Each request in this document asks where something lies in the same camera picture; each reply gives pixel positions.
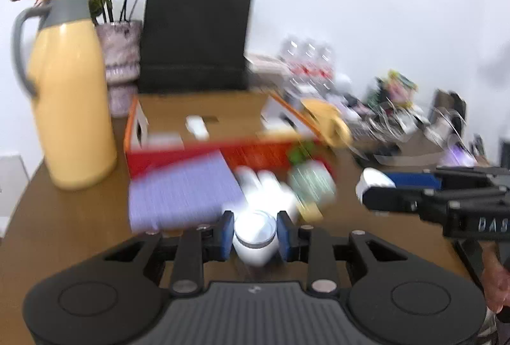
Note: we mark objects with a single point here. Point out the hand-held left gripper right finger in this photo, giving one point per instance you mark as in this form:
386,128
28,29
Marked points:
283,239

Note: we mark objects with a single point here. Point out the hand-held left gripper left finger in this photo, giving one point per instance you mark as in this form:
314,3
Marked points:
228,235

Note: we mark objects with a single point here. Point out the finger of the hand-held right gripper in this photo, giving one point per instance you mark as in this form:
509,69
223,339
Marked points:
414,179
394,199

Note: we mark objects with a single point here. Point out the white round jar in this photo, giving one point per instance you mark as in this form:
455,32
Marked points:
255,249

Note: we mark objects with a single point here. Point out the red cardboard box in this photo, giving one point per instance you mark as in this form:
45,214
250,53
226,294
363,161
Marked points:
255,156

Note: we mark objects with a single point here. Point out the person's right hand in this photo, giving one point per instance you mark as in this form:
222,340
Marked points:
496,277

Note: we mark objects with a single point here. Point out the purple cloth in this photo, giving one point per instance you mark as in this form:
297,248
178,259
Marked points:
179,193

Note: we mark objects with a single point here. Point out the green white packet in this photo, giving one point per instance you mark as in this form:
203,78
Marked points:
312,181

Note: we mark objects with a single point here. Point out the dark device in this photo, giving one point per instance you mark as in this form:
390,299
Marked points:
450,102

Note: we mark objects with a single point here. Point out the colourful snack packet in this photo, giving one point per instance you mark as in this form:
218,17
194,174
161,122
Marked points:
398,86

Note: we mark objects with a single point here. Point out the yellow mug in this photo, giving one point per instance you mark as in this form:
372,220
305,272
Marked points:
324,118

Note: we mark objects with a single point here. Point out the white small device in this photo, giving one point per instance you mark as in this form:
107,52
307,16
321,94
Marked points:
197,128

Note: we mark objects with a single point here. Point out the white ball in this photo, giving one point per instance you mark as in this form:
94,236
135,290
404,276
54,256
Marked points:
343,82

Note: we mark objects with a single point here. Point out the clear water bottle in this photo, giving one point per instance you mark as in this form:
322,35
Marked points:
326,60
308,58
290,58

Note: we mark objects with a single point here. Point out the white flat box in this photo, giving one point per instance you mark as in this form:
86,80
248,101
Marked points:
265,62

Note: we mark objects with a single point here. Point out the black paper bag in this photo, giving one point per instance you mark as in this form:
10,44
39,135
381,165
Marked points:
195,30

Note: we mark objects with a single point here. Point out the yellow thermos jug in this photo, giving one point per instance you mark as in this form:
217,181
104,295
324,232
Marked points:
71,90

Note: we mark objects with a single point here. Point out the white furniture piece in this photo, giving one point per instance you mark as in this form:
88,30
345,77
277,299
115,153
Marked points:
12,177

